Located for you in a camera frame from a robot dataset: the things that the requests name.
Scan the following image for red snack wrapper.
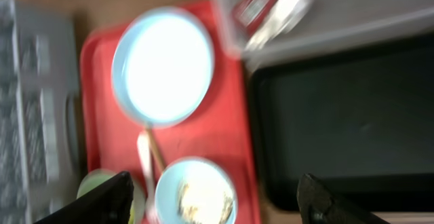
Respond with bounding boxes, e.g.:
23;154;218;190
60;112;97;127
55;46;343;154
231;0;277;36

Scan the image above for green saucer bowl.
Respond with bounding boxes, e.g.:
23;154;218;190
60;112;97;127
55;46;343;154
77;169;146;224

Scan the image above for small light blue bowl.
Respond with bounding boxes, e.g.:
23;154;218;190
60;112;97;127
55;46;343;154
155;157;238;224

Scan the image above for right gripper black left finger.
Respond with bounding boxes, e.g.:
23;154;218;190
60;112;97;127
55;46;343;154
35;171;134;224

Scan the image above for grey dishwasher rack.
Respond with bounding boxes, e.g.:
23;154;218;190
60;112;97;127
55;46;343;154
1;0;81;223

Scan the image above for white plastic fork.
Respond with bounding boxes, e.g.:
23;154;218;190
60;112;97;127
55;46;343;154
137;132;159;224

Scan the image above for white paper napkin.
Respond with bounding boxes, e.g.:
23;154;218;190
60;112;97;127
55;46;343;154
245;0;314;51

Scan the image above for large light blue plate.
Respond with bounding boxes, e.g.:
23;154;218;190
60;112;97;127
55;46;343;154
111;6;216;127

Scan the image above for black waste tray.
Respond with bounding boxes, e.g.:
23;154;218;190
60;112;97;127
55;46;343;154
248;34;433;212

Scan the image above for red plastic serving tray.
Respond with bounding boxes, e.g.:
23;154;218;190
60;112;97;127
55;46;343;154
80;0;261;224

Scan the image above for wooden chopstick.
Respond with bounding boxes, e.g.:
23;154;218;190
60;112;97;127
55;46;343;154
145;126;166;172

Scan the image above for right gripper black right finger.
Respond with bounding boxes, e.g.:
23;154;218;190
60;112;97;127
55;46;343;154
297;174;389;224

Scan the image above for rice and food scraps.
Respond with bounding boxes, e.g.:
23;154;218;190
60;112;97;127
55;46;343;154
178;181;235;224

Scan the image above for clear plastic waste bin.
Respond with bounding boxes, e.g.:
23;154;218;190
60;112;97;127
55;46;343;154
212;0;433;71

